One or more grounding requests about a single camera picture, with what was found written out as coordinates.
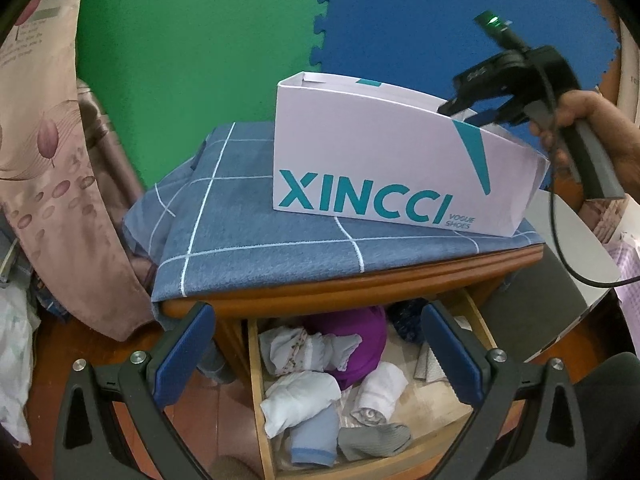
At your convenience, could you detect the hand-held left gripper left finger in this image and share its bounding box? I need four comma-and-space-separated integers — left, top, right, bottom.
54, 301, 217, 480

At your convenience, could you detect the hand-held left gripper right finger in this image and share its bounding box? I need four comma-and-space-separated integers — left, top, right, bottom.
421, 301, 588, 480

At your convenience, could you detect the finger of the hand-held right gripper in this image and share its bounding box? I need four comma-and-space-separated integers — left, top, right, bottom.
436, 92, 483, 116
467, 102, 532, 128

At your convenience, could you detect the dark blue patterned underwear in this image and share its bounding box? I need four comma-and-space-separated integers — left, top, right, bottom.
387, 297, 431, 343

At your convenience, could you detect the white shoe box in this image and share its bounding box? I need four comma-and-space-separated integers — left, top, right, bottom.
272, 71, 551, 238

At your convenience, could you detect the purple bra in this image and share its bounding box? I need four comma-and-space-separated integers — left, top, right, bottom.
315, 306, 388, 391

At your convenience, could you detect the grey underwear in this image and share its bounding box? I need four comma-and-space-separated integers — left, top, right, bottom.
337, 422, 413, 461

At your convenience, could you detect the light blue underwear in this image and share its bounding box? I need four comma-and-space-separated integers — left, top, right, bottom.
287, 402, 341, 466

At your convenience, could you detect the person's right hand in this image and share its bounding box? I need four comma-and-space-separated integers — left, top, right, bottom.
537, 89, 640, 181

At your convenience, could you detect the light grey cloth piece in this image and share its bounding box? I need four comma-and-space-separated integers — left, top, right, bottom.
414, 344, 447, 385

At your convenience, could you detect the blue foam mat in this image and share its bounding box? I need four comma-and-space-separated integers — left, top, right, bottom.
315, 0, 626, 191

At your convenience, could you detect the cardboard box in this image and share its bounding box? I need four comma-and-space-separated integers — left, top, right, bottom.
617, 20, 640, 111

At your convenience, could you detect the grey board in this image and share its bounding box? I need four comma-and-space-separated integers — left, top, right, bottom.
482, 187, 623, 363

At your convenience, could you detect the blue checked cloth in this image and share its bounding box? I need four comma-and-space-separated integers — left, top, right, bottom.
122, 121, 543, 326

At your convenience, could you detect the wooden nightstand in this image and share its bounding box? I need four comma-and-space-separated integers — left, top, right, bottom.
160, 242, 546, 386

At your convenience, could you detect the white floral cloth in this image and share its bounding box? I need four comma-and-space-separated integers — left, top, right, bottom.
0, 280, 41, 443

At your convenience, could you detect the lilac cloth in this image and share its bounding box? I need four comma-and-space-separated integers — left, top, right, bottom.
595, 230, 640, 351

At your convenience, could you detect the brown satin cloth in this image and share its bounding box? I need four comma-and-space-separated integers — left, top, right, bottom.
75, 80, 151, 286

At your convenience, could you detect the pink floral curtain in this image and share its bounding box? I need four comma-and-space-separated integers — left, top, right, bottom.
0, 0, 161, 343

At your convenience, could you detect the green foam mat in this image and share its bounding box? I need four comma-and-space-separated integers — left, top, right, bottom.
72, 0, 331, 206

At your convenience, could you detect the black cable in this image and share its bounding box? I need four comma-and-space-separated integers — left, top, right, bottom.
547, 80, 640, 290

